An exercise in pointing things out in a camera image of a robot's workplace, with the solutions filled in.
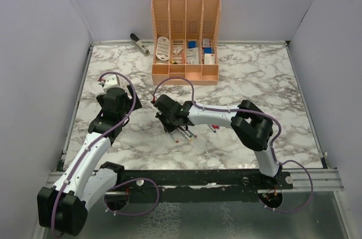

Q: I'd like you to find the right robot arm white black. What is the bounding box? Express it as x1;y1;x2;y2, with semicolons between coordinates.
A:
152;94;281;189

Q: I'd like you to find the blue eraser box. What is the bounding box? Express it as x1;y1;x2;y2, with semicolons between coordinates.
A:
187;41;197;49

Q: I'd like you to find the white label box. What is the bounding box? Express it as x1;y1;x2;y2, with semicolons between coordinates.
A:
204;53;216;65

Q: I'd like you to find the white paper packet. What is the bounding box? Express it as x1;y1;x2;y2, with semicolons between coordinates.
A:
186;47;200;65

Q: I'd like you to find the red marker pen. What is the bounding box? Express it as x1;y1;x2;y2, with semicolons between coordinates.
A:
169;132;179;143

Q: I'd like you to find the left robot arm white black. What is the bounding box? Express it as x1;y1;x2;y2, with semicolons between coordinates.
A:
37;85;142;236

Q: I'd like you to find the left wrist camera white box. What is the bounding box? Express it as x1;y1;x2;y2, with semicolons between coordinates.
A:
103;75;120;93

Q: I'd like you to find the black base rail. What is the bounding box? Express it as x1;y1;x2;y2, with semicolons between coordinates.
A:
107;169;293;203

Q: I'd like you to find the yellow tip pen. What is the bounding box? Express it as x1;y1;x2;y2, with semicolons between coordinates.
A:
178;129;192;142

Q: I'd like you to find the orange desk organizer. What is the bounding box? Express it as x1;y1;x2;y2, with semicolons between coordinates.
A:
151;0;221;85

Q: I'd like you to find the black grey stapler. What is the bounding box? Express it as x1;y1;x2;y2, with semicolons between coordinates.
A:
130;33;149;56

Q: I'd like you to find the oval barcode card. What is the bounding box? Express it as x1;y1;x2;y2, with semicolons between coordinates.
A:
155;36;170;62

